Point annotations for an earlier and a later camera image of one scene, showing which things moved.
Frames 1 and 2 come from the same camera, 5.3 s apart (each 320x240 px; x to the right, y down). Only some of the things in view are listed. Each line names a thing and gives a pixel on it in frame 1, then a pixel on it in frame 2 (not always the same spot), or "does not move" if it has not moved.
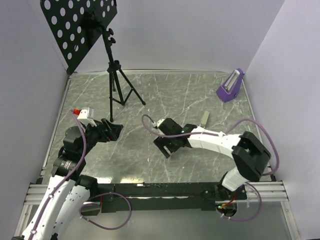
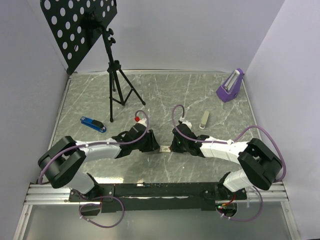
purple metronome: x=229 y=88 does not move
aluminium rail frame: x=275 y=192 does not move
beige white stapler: x=204 y=118 does not move
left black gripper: x=112 y=133 → x=152 y=144
